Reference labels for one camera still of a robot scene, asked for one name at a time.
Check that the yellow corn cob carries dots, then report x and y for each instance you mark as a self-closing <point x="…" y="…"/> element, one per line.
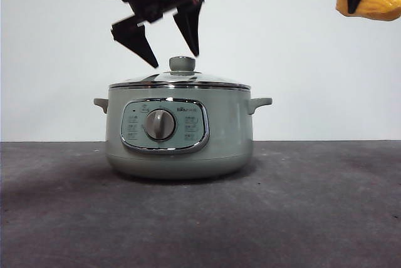
<point x="376" y="5"/>

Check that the pale green electric pot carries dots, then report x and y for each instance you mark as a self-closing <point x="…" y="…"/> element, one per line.
<point x="225" y="130"/>

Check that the glass lid with green knob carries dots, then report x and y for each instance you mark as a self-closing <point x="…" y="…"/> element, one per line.
<point x="181" y="64"/>

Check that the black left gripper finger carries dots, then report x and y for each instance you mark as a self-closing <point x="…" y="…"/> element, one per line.
<point x="138" y="39"/>
<point x="189" y="20"/>

